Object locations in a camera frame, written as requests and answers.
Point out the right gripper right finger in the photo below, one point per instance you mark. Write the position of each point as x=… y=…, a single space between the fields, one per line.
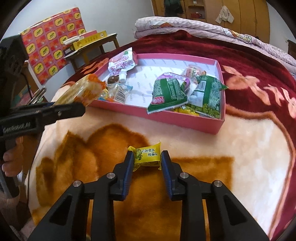
x=208 y=205

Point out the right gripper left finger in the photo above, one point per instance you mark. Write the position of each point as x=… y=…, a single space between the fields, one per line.
x=67 y=218

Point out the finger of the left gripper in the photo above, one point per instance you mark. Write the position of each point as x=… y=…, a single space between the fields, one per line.
x=52 y=112
x=32 y=106

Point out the orange burger gummy packet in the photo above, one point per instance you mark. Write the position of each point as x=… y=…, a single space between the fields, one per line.
x=115 y=92

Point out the white red drink pouch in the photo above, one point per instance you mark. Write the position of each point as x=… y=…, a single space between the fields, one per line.
x=123 y=62

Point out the yellow candy packet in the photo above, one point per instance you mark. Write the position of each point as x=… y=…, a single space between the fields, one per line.
x=185 y=110
x=147 y=156

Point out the green snack bag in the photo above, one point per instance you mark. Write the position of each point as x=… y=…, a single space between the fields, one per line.
x=167 y=94
x=206 y=97

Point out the clear rainbow candy packet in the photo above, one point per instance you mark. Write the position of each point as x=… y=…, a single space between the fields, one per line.
x=194 y=71

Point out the purple candy tin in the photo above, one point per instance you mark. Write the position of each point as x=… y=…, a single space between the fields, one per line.
x=186 y=83

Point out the person left hand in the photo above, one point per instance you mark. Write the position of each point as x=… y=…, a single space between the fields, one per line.
x=13 y=159

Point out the wooden side table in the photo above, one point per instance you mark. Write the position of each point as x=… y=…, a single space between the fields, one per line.
x=85 y=55

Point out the red plush blanket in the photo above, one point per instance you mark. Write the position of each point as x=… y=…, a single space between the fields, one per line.
x=253 y=154

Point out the red yellow patterned box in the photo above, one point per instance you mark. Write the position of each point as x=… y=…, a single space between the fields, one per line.
x=44 y=42

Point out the yellow flat box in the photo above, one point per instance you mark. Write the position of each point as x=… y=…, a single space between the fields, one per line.
x=88 y=40

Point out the folded purple quilt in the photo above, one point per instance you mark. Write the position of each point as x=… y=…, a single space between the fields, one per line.
x=153 y=25

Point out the pink shallow cardboard box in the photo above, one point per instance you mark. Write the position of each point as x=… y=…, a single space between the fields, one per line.
x=142 y=79

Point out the dark hanging jacket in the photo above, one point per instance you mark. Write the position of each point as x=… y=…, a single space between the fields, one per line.
x=173 y=7

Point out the wooden headboard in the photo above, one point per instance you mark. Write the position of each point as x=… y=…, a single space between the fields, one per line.
x=292 y=48

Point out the beige cloth on wardrobe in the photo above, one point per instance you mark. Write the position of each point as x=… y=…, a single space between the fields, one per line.
x=225 y=16

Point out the wooden wardrobe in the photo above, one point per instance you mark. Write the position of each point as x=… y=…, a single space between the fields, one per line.
x=245 y=17

